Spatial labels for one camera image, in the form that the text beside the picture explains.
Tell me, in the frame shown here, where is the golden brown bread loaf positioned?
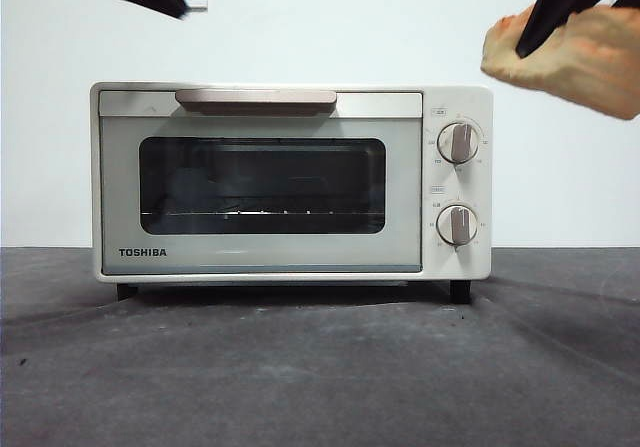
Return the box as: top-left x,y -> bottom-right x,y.
480,2 -> 640,122

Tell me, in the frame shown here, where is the glass oven door with handle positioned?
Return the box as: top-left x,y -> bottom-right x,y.
97,89 -> 424,275

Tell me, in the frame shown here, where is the white Toshiba toaster oven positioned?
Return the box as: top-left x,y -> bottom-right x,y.
89,81 -> 495,304

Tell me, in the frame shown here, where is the round white oven knob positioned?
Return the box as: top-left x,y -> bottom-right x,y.
437,122 -> 481,165
435,204 -> 479,247

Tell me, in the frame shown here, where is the metal wire oven rack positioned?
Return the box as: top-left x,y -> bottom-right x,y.
141,208 -> 374,217

